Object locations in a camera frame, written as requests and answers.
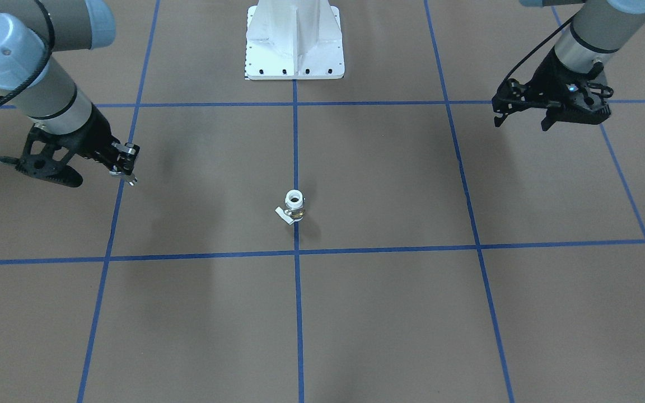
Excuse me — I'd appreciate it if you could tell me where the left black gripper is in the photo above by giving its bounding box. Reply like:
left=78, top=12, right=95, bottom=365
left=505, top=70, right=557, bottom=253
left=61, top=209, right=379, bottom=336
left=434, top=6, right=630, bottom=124
left=492, top=50, right=614, bottom=131

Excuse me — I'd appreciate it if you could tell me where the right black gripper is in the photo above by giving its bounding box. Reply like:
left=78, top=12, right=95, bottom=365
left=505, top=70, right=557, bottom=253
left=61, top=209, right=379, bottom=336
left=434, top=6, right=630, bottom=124
left=17, top=106, right=140, bottom=187

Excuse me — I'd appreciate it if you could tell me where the white PPR valve brass base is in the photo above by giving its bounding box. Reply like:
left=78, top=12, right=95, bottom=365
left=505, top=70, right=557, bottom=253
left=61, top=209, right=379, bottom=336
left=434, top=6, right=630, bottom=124
left=274, top=189, right=306, bottom=225

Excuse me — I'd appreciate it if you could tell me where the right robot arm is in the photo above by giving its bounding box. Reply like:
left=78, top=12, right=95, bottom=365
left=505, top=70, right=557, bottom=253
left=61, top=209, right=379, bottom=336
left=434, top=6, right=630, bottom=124
left=0, top=1, right=140, bottom=187

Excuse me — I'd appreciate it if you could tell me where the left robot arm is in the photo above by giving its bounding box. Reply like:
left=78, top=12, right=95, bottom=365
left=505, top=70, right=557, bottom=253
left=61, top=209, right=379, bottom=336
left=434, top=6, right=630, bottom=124
left=491, top=1, right=645, bottom=131

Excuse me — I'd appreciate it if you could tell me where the white pedestal column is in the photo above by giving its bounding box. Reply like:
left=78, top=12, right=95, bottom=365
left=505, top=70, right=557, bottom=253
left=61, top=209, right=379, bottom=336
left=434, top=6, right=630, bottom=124
left=244, top=1, right=345, bottom=80

